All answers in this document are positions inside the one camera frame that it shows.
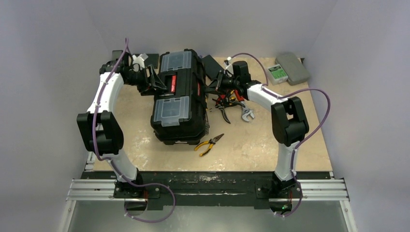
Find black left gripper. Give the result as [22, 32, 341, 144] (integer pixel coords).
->
[125, 65, 166, 96]

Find black plastic toolbox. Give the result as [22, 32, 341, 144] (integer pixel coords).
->
[150, 49, 209, 145]

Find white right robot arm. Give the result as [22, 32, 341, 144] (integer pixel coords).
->
[205, 72, 309, 197]

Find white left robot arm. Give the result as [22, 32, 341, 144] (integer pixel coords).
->
[76, 57, 157, 198]

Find black flat case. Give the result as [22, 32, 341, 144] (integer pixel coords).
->
[202, 55, 224, 80]

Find yellow black screwdriver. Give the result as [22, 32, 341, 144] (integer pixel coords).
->
[206, 108, 211, 128]

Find white green small box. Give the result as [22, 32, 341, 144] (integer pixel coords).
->
[266, 64, 288, 85]

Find grey sharpening stone block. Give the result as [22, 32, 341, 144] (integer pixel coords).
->
[276, 53, 311, 86]

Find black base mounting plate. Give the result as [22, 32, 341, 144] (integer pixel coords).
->
[81, 171, 330, 213]

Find red handled pliers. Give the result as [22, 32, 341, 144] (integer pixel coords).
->
[213, 90, 236, 107]

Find black network switch box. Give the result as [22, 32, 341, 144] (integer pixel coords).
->
[124, 52, 160, 69]

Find red handled adjustable wrench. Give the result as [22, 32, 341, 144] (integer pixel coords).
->
[234, 90, 255, 122]

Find yellow handled needle-nose pliers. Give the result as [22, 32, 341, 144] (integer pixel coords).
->
[194, 133, 224, 157]

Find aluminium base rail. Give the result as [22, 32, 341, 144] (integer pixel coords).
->
[66, 179, 350, 201]

